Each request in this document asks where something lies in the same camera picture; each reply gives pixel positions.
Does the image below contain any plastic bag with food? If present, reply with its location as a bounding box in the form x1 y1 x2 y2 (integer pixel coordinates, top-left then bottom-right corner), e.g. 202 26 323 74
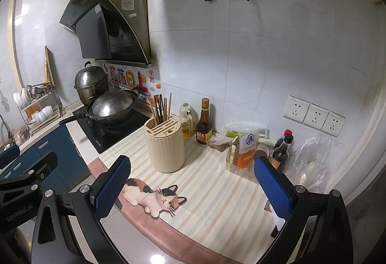
207 123 269 153

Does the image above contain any small brown capped jar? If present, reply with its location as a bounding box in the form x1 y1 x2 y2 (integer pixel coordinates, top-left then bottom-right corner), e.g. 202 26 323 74
253 145 272 162

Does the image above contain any black induction cooktop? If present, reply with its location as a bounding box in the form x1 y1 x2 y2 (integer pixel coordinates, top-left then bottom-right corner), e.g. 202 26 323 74
72 107 151 154

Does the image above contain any bundle of mixed chopsticks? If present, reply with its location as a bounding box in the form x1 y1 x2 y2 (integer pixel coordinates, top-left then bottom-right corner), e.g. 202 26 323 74
150 93 173 126

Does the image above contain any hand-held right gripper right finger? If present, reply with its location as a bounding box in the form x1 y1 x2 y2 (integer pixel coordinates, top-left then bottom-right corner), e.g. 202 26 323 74
253 157 353 264

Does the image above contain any cream ribbed utensil holder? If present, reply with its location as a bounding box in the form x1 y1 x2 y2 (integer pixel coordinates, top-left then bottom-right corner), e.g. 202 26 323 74
144 118 185 173

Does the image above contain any clear plastic container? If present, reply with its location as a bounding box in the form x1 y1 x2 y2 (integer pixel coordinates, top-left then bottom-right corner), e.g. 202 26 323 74
226 131 266 175

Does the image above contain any stainless steel steamer pot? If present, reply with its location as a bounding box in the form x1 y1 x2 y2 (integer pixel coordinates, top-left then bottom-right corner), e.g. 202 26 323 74
74 61 110 106

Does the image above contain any orange and white packet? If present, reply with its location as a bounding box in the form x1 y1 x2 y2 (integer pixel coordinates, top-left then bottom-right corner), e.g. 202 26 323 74
237 131 261 169

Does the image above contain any steel wok lid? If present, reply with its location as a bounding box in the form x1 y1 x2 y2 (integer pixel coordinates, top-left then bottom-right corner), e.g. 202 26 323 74
90 90 138 119

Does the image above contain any striped cat print mat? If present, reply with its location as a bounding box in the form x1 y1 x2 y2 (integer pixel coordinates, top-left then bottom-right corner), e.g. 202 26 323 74
87 127 287 264

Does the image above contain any black range hood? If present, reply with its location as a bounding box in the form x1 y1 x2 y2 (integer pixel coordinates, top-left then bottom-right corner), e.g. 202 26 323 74
59 0 155 68

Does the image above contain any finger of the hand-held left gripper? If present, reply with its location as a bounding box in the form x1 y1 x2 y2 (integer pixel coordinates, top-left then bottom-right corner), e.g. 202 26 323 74
0 145 21 171
0 152 58 193

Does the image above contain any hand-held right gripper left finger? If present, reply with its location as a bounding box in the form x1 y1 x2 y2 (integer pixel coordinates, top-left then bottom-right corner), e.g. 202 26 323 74
30 155 132 264

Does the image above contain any dark sauce bottle black cap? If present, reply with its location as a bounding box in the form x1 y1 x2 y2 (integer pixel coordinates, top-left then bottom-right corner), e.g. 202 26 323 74
270 134 294 173

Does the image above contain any colourful wall sticker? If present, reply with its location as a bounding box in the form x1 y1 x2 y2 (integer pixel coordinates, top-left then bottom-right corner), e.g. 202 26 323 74
102 63 160 103

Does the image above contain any person's left forearm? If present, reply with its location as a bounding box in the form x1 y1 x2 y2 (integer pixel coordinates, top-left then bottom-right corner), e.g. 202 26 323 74
10 226 35 264

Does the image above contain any brown sauce bottle gold cap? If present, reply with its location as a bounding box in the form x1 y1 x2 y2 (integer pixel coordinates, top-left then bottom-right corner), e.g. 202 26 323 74
195 98 213 145

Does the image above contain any blue kitchen cabinet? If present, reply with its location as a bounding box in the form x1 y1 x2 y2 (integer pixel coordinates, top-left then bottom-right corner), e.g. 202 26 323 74
0 123 91 192

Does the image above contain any white wall socket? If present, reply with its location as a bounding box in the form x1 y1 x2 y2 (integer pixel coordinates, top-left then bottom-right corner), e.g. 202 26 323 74
283 95 310 124
321 111 346 137
303 103 330 131

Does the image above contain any black flat object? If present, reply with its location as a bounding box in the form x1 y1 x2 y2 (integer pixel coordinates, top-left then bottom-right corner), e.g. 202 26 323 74
270 223 285 239

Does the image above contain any wooden cutting board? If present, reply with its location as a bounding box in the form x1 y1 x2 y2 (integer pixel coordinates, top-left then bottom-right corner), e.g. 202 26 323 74
44 46 56 88

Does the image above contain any black wok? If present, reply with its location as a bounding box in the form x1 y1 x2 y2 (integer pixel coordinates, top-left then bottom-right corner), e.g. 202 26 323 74
59 105 138 128

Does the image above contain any row of white plates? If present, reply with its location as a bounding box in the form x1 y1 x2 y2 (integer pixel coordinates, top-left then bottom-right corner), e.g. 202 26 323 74
13 87 31 109

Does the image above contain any group of white bowls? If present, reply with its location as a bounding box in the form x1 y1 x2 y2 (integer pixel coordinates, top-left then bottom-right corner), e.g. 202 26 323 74
31 105 55 126

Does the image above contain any yellow packet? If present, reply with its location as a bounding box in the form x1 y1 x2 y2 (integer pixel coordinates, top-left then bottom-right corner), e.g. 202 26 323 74
227 136 240 165

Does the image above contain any clear plastic bag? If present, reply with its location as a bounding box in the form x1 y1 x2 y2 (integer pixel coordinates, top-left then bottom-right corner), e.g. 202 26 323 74
291 137 332 192

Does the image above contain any metal dish rack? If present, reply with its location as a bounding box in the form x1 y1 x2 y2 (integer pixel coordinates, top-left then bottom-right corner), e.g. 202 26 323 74
14 84 65 136

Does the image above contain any clear oil dispenser bottle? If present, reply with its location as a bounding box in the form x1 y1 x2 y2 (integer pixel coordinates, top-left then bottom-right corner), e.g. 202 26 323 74
179 101 194 138

